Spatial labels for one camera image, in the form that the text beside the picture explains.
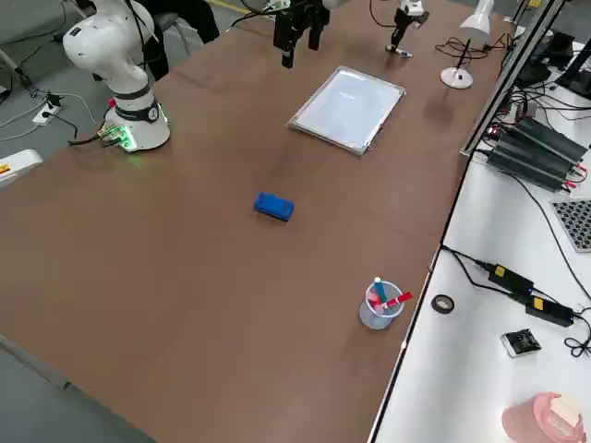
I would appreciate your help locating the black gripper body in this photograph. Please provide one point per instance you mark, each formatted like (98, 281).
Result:
(309, 14)
(401, 19)

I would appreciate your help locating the white marker dark cap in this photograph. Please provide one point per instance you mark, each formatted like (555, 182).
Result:
(405, 54)

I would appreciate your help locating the blue whiteboard eraser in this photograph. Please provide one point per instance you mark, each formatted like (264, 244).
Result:
(273, 206)

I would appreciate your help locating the silver framed whiteboard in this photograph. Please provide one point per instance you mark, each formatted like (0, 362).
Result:
(346, 108)

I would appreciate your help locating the red marker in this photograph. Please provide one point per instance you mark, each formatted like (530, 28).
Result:
(399, 300)

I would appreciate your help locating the white desk lamp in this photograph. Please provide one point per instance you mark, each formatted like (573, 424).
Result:
(457, 78)

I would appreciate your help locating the person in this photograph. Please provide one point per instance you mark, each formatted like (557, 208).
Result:
(198, 18)

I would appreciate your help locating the red lit circuit board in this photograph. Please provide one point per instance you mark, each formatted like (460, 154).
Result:
(493, 133)

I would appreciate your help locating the black power box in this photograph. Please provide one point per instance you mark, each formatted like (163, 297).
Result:
(540, 69)

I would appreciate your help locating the dark finned power supply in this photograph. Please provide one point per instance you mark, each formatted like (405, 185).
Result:
(549, 138)
(526, 164)

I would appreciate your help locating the blue pen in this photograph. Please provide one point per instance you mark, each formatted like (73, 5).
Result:
(381, 290)

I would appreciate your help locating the white floor power strip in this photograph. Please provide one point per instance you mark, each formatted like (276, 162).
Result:
(46, 115)

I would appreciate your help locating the perforated metal plate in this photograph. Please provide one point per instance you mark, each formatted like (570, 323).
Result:
(575, 226)

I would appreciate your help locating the black adapter yellow label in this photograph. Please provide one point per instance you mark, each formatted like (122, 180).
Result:
(510, 277)
(551, 313)

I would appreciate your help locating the black tape roll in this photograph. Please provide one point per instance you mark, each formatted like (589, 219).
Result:
(434, 304)

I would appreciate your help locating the translucent pen cup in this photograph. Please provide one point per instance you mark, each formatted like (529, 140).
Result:
(376, 320)

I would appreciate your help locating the white controller box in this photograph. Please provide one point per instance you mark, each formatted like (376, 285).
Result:
(20, 161)

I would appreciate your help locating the small black device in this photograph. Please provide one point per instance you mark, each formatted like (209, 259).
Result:
(521, 343)

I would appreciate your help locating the pink tape dispenser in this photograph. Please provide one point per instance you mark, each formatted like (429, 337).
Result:
(526, 420)

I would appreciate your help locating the aluminium frame post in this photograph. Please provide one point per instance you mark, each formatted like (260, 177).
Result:
(507, 80)

